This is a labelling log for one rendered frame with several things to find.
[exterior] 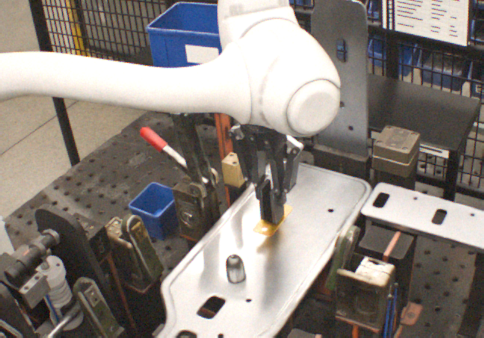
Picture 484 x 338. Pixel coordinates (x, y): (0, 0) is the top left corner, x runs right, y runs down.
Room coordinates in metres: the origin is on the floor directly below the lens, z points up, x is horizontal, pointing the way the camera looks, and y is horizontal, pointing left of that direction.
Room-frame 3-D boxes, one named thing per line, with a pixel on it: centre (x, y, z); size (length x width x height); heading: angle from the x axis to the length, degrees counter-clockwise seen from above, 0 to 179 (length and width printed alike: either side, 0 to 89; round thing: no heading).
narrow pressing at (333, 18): (1.07, -0.20, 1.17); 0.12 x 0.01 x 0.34; 55
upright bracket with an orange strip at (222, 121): (1.03, 0.03, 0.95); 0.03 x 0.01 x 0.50; 145
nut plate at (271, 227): (0.86, -0.04, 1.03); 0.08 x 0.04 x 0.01; 145
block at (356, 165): (1.07, -0.20, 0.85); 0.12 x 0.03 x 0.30; 55
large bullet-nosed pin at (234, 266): (0.76, 0.03, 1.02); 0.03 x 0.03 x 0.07
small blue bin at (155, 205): (1.25, 0.22, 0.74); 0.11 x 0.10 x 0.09; 145
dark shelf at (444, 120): (1.33, -0.13, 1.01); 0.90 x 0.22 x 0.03; 55
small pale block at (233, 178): (1.00, 0.02, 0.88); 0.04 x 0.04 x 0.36; 55
